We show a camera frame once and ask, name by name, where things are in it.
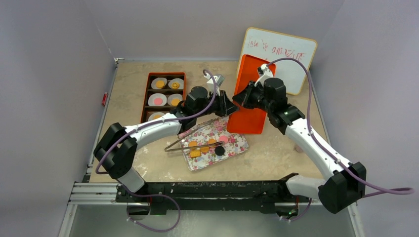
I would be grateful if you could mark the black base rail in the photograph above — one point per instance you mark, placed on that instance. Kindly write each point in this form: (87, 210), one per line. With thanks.
(264, 196)

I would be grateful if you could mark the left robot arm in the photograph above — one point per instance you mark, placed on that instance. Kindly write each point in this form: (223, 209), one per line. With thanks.
(116, 149)

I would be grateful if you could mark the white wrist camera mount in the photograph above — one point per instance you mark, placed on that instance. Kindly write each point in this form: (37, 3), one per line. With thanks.
(264, 73)

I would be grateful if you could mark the orange box lid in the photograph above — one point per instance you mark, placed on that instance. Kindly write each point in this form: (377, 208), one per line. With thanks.
(247, 121)

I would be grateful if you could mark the white paper cup back left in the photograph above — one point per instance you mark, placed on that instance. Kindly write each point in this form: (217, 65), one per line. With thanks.
(153, 83)

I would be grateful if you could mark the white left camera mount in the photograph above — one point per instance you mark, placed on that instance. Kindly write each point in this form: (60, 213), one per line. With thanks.
(214, 82)

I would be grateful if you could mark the pink round cookie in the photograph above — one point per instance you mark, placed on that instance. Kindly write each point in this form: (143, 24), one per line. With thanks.
(224, 139)
(158, 101)

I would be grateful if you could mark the round orange cookie top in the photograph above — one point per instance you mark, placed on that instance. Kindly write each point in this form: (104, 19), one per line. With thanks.
(160, 84)

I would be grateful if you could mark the flower shaped yellow cookie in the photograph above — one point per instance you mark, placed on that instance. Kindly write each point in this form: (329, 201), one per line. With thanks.
(174, 85)

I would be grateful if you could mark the white paper cup middle left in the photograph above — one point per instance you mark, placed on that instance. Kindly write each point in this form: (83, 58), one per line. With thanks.
(153, 96)

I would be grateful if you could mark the white paper cup front left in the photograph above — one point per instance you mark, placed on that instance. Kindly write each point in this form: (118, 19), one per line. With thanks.
(150, 118)

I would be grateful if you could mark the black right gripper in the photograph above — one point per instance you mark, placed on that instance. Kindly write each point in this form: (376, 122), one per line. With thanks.
(240, 98)

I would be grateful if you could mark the red wall clip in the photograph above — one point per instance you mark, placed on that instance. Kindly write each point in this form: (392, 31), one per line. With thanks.
(104, 99)

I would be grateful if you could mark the floral serving tray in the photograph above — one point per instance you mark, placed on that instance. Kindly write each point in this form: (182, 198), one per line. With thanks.
(201, 133)

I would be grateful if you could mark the white paper cup back right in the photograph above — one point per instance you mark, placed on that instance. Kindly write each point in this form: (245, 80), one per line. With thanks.
(179, 80)

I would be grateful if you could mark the square orange biscuit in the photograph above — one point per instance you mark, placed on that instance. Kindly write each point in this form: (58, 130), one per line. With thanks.
(195, 153)

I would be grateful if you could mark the pink eraser cap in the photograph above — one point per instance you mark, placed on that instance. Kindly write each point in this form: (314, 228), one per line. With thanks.
(298, 149)

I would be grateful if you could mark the white paper cup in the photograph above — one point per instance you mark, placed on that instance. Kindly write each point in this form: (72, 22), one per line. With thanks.
(179, 80)
(173, 96)
(153, 83)
(150, 118)
(153, 96)

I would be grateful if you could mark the black round cookie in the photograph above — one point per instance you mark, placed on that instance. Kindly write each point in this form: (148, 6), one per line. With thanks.
(219, 151)

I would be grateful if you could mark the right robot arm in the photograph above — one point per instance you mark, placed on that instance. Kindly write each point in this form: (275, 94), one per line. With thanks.
(342, 180)

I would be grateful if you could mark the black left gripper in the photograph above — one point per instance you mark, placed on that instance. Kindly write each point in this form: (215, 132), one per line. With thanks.
(225, 107)

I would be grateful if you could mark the orange cookie box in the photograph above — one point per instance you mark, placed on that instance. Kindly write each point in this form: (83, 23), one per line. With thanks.
(147, 110)

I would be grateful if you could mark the white paper cup middle right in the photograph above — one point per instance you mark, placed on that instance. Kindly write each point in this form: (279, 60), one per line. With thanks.
(173, 96)

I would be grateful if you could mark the round orange cookie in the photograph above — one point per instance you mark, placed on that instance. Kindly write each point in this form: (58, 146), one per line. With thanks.
(192, 144)
(160, 84)

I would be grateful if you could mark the white dry-erase board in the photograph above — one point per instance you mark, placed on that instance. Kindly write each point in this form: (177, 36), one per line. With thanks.
(264, 46)

